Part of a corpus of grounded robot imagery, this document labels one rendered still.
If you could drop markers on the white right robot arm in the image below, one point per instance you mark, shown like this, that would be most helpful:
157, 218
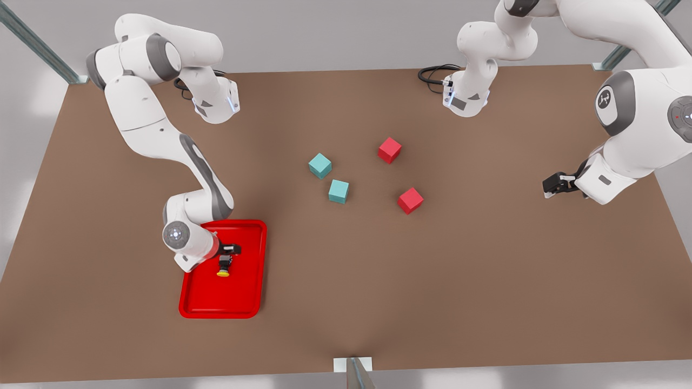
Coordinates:
140, 116

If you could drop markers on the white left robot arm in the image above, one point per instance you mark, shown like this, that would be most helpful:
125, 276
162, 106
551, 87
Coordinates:
643, 124

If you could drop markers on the red plastic tray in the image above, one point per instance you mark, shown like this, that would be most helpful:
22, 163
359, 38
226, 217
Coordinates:
238, 292

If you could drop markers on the teal cube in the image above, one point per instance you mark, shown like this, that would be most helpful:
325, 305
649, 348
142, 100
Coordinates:
338, 191
320, 165

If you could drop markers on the red cube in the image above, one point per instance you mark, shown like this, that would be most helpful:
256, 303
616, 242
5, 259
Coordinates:
389, 149
410, 200

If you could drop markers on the silver frame post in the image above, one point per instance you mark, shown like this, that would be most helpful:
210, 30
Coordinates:
630, 46
38, 46
354, 373

